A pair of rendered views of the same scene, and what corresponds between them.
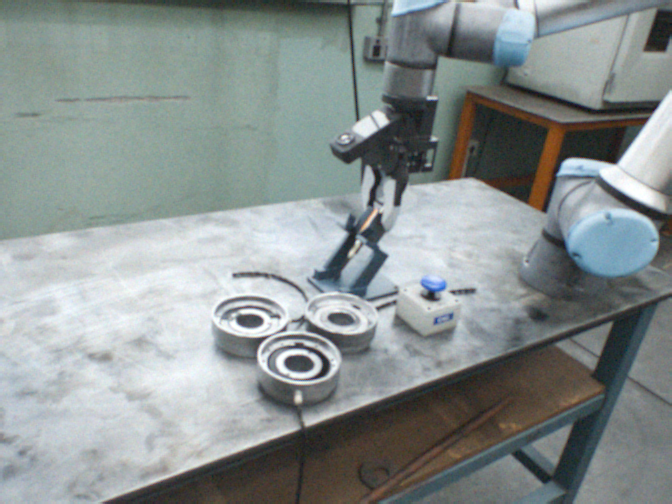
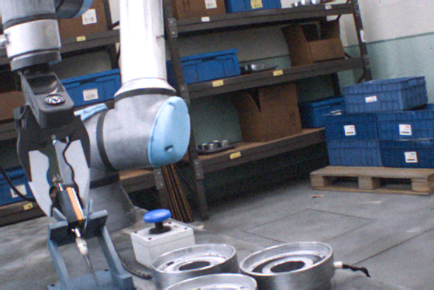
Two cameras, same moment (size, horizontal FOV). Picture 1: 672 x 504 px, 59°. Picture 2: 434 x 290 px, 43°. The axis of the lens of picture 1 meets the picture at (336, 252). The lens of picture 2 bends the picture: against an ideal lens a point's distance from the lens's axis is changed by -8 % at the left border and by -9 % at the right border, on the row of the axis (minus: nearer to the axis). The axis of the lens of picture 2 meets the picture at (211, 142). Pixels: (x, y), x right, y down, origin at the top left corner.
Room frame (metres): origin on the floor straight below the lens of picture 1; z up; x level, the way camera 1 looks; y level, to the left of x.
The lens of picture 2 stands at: (0.55, 0.65, 1.05)
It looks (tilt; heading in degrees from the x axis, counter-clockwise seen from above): 6 degrees down; 280
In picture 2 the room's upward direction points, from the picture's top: 10 degrees counter-clockwise
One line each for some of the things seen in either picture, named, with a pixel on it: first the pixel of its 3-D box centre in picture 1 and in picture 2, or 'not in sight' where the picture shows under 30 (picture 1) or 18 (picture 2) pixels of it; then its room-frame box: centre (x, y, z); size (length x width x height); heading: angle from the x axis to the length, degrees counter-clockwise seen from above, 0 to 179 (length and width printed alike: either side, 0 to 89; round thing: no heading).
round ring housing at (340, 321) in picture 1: (340, 323); (195, 272); (0.72, -0.02, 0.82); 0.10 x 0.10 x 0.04
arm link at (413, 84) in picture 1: (407, 80); (30, 43); (0.90, -0.07, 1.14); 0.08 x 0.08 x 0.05
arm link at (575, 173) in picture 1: (588, 199); (86, 143); (0.98, -0.42, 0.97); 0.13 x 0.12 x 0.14; 173
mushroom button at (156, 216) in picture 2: (431, 292); (159, 227); (0.79, -0.15, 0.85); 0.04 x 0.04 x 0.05
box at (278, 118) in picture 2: not in sight; (266, 112); (0.92, -4.34, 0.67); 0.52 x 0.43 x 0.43; 36
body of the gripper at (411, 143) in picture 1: (403, 134); (40, 101); (0.90, -0.08, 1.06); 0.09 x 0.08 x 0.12; 128
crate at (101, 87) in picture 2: not in sight; (82, 91); (2.14, -3.45, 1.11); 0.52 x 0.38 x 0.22; 36
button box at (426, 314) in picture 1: (431, 306); (162, 243); (0.79, -0.16, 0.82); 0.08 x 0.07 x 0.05; 126
